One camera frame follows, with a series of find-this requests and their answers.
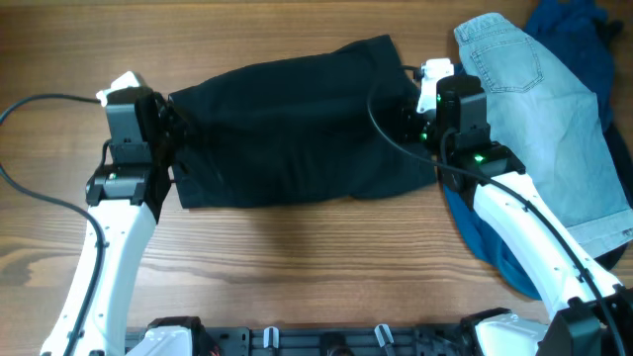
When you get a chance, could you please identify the black shorts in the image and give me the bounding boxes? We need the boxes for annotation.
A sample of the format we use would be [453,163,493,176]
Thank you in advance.
[170,35,435,209]

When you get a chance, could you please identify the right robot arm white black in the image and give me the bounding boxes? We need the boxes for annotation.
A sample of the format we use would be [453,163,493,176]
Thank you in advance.
[397,110,632,355]

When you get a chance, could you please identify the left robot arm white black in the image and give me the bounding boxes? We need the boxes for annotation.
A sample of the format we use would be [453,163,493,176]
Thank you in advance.
[41,87,184,355]

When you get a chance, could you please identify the blue garment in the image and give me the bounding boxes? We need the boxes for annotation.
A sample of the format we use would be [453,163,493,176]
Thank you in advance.
[443,185,541,301]

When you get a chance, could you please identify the light denim shorts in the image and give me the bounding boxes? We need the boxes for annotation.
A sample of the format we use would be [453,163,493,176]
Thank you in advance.
[454,13,632,257]

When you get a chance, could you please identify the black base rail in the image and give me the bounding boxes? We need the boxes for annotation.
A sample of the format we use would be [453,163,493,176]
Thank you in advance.
[206,313,487,356]

